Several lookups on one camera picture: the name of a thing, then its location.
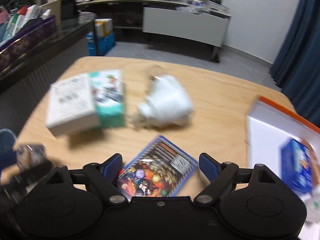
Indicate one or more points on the purple patterned tray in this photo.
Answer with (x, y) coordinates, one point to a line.
(25, 42)

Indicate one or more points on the yellow and white carton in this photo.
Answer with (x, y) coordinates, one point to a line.
(103, 28)

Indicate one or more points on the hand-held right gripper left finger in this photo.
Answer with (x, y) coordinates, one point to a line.
(112, 166)

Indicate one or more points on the pile of clear plastic packets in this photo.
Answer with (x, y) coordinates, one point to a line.
(200, 5)

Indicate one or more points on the green bandage box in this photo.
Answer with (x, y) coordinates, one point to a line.
(110, 110)

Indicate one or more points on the beige curved cabinet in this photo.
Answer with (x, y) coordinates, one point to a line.
(53, 10)

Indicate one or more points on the dark blue curtain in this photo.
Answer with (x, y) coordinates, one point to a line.
(297, 55)

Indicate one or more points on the orange and white cardboard box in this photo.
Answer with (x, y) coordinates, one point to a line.
(265, 135)

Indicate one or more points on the light blue trash bin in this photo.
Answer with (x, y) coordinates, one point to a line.
(6, 145)

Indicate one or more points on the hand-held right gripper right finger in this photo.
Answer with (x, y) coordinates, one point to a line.
(207, 166)

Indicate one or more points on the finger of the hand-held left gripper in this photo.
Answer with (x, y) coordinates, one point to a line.
(30, 177)

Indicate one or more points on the small white cardboard box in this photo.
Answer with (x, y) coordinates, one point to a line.
(71, 105)

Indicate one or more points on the blue tin box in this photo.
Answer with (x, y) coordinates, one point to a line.
(296, 167)

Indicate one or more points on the white plug-in vaporizer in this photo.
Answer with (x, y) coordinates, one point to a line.
(170, 100)

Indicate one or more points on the long TV console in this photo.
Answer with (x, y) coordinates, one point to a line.
(130, 12)

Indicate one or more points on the pile of medicine boxes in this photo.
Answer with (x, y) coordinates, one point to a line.
(15, 22)

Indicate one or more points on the small white bottle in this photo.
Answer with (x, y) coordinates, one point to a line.
(46, 14)

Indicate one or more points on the round dark glass table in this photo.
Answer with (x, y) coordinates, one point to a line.
(62, 37)

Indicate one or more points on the colourful card pack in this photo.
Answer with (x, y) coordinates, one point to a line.
(155, 170)

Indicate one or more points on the blue wrapped packs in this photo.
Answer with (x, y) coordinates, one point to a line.
(105, 43)

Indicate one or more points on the black rectangular panel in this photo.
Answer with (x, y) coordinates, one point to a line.
(68, 8)

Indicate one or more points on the white panel on wheels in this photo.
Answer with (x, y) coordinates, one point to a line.
(185, 27)

